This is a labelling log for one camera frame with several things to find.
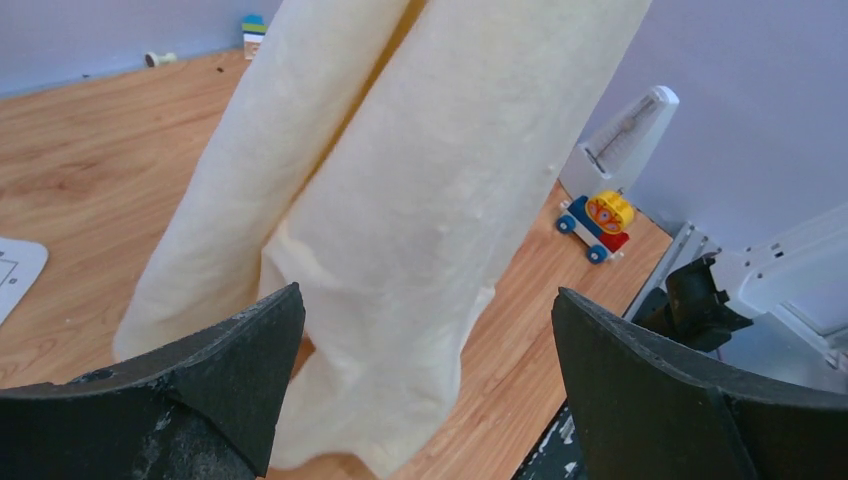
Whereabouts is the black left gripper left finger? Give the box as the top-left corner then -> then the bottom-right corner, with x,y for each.
1,284 -> 306,479

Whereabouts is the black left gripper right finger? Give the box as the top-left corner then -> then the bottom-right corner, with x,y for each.
551,288 -> 847,479

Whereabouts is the cream yellow garment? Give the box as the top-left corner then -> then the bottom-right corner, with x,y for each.
113,0 -> 649,479

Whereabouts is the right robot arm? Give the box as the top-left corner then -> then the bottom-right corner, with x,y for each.
625,205 -> 847,393

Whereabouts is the colourful toy car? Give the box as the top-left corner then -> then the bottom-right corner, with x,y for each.
556,190 -> 636,265

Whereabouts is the black white chessboard mat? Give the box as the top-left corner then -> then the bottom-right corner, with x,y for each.
0,237 -> 49,323

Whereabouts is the white device with screen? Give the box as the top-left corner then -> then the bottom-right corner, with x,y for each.
559,85 -> 680,199

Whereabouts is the white toy brick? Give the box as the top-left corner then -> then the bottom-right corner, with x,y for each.
243,32 -> 265,60

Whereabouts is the green blue brick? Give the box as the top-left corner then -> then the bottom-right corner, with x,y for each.
241,14 -> 268,36

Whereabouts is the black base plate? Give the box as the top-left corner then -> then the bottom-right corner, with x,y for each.
512,401 -> 588,480

